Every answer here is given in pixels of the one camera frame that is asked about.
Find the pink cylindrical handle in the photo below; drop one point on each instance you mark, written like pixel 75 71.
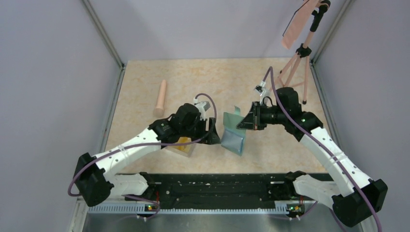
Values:
pixel 159 108

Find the pink tripod stand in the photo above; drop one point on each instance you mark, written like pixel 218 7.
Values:
pixel 303 51

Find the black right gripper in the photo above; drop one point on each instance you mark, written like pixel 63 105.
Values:
pixel 253 120

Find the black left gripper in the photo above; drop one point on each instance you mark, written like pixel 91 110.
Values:
pixel 211 136

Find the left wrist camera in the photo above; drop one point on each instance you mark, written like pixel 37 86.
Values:
pixel 202 107

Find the clear plastic card box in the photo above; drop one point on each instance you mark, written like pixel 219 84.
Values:
pixel 172 149

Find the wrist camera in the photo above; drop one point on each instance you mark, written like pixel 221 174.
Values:
pixel 262 91
pixel 202 107

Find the grey slotted cable duct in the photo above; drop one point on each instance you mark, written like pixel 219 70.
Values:
pixel 140 208

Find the gold VIP credit card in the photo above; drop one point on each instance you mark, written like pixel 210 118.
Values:
pixel 184 148

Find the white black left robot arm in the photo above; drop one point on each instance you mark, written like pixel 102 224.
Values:
pixel 96 176

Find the pink flat panel on tripod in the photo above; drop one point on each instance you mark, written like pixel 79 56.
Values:
pixel 297 23

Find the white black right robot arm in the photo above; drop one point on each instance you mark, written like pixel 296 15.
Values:
pixel 353 196

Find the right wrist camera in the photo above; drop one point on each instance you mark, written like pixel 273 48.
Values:
pixel 262 91

